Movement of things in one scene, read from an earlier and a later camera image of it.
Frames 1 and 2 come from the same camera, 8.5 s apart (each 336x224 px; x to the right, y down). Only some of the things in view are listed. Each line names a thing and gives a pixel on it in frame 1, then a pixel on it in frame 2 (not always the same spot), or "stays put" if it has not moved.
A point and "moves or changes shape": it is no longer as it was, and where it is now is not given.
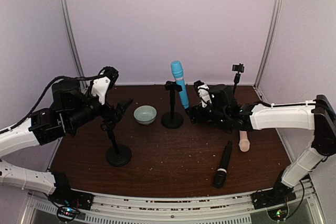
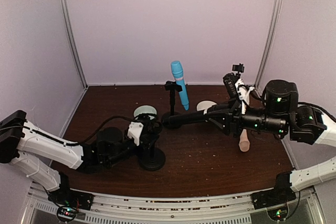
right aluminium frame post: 272,31 stays put
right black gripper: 197,112 -> 231,119
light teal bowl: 145,115 stays put
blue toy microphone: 178,73 stays put
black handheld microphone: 220,177 -> 177,120
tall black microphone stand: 172,119 stays put
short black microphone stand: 118,155 moves or changes shape
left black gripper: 109,114 -> 148,135
